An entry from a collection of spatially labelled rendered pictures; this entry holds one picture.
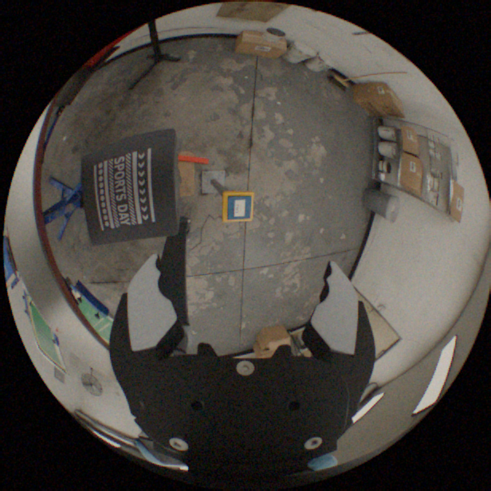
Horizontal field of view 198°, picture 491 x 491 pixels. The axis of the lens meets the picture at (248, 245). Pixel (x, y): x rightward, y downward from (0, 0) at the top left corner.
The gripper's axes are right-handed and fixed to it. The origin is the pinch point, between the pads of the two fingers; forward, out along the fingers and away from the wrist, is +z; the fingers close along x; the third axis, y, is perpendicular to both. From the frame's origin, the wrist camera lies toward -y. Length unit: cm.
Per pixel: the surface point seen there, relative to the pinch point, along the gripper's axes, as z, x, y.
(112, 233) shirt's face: 39, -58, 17
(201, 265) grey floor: 142, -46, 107
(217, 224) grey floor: 148, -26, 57
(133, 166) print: 43, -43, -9
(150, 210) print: 45, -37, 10
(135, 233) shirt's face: 42, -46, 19
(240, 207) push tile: 54, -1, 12
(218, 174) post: 147, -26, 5
